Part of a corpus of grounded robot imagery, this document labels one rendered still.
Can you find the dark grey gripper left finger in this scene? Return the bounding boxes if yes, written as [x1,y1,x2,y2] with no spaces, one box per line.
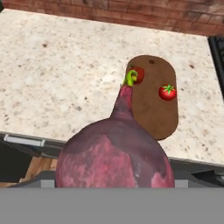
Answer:
[8,170,58,189]

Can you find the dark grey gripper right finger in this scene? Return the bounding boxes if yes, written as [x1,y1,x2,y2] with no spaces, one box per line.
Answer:
[170,168,224,189]

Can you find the brown wooden cutting board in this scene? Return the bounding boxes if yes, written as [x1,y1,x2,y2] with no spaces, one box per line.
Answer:
[125,54,180,142]

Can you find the red tomato with green top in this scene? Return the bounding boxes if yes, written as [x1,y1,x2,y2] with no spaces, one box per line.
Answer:
[157,83,178,102]

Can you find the red bell pepper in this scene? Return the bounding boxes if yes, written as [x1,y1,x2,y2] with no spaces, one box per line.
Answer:
[127,66,145,85]

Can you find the dark drawer front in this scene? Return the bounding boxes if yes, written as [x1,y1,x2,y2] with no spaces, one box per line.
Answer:
[0,131,68,160]

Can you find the black hob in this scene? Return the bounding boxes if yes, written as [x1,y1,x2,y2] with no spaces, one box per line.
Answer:
[207,34,224,102]

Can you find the silver drawer handle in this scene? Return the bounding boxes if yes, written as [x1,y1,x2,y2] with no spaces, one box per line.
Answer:
[3,133,46,148]

